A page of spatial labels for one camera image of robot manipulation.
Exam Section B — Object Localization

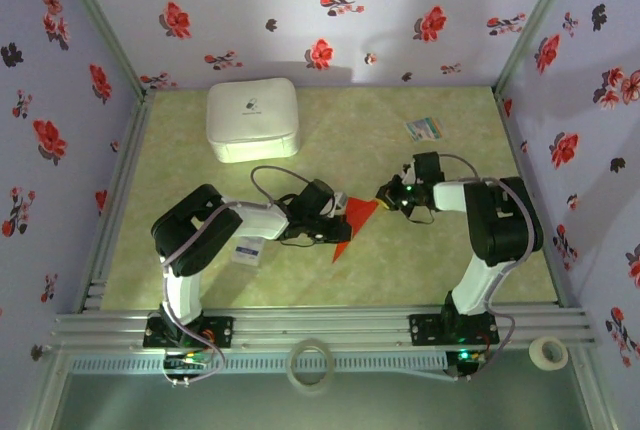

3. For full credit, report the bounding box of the teal orange printed packet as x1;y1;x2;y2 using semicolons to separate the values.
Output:
404;116;445;144

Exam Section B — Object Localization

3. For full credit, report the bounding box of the lilac left arm cable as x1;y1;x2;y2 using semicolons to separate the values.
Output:
159;165;314;387

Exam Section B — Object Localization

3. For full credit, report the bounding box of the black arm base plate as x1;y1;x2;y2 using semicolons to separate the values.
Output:
143;316;235;350
408;313;500;349

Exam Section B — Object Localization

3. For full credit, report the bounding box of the aluminium corner post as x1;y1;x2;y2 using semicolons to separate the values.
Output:
49;0;157;101
492;0;587;97

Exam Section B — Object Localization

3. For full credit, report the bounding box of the white zip pouch case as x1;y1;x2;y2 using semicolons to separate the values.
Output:
205;77;302;165

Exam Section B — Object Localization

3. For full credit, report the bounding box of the clear tape ring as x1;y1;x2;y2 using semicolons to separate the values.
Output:
287;338;336;395

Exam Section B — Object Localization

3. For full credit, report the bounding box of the red square paper sheet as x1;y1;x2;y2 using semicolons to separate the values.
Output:
331;197;380;265

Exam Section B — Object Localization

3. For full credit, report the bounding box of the white blue plastic sachet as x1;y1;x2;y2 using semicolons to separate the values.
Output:
230;237;266;267

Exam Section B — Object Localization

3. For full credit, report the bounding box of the grey slotted cable duct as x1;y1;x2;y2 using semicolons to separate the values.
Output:
67;353;449;374

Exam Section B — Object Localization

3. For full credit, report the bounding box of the small circuit board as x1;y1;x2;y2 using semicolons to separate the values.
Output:
163;352;211;374
457;348;489;366

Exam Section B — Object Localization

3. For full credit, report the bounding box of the aluminium frame leg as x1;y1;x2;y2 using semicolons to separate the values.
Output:
569;347;619;430
19;349;71;430

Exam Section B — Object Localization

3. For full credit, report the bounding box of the white tape roll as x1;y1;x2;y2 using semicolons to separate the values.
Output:
528;335;570;371

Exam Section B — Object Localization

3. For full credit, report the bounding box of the aluminium table edge rail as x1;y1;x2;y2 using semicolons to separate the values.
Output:
52;305;599;351

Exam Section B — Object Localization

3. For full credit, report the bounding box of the aluminium side rail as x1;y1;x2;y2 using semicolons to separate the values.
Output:
74;89;156;314
492;85;571;309

